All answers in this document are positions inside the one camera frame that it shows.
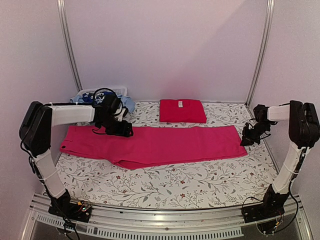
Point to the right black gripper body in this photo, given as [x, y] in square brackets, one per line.
[253, 135]

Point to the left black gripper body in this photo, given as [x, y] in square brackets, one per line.
[112, 127]

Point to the pink garment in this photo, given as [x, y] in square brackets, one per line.
[155, 146]

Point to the red t-shirt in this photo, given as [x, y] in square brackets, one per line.
[191, 112]

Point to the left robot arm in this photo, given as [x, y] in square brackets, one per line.
[36, 127]

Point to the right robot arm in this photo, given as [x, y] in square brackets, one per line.
[303, 132]

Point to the white plastic laundry basket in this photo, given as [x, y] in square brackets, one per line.
[118, 89]

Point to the light blue cloth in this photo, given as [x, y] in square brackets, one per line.
[126, 101]

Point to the dark blue garment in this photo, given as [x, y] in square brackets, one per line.
[98, 98]

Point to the floral tablecloth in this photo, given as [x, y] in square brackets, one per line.
[208, 184]

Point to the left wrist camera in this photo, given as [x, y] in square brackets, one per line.
[122, 114]

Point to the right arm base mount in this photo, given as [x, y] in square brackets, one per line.
[272, 206]

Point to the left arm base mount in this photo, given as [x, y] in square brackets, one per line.
[63, 207]

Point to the right aluminium frame post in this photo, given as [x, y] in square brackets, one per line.
[262, 50]

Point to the front aluminium rail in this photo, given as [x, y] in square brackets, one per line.
[125, 223]

